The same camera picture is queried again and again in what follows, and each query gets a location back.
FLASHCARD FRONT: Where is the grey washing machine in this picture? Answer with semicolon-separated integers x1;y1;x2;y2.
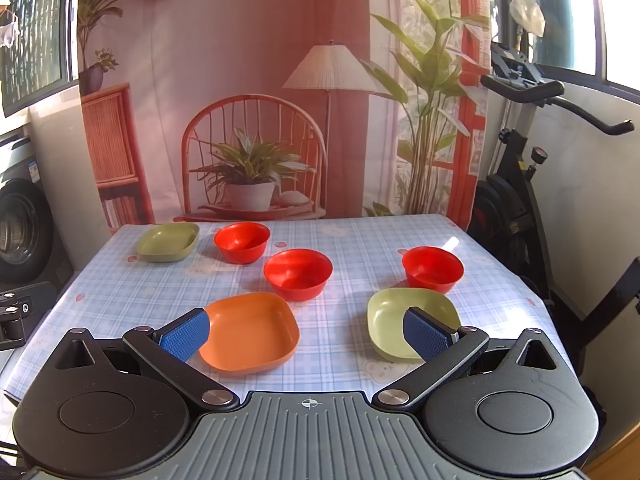
0;128;74;292

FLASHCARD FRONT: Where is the dark framed window left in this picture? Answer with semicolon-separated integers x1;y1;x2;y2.
1;0;77;116

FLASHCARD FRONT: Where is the blue plaid tablecloth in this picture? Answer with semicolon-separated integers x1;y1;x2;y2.
1;214;558;399

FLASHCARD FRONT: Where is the black exercise bike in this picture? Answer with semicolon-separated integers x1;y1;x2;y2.
469;44;639;370

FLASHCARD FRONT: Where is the light green plate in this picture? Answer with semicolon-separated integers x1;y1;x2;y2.
368;287;461;363

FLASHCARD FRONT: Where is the orange square plate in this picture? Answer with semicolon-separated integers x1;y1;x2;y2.
198;292;299;376

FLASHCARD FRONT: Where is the red bowl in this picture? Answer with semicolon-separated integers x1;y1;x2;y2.
214;222;271;264
401;246;464;295
264;248;333;302

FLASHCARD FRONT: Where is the printed room backdrop cloth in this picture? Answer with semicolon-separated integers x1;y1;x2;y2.
77;0;490;229

